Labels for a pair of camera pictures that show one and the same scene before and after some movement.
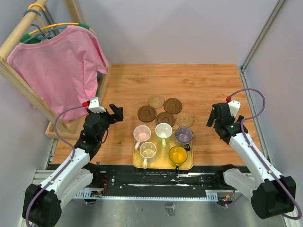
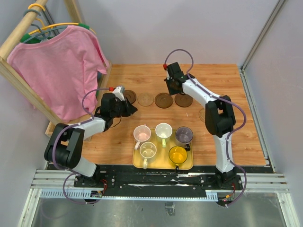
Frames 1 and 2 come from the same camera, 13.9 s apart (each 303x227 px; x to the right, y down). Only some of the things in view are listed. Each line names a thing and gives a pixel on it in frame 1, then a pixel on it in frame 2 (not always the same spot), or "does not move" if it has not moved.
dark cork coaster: x=147 y=113 → x=130 y=95
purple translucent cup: x=184 y=135 does not move
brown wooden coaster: x=165 y=117 → x=163 y=100
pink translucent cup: x=141 y=133 does not move
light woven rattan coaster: x=184 y=119 → x=202 y=115
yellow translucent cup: x=177 y=154 does not move
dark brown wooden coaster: x=173 y=106 → x=183 y=100
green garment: x=26 y=36 does not move
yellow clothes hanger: x=49 y=26 does not move
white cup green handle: x=163 y=130 does not move
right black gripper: x=211 y=119 → x=171 y=91
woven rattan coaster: x=155 y=101 → x=145 y=99
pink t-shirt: x=62 y=71 does not move
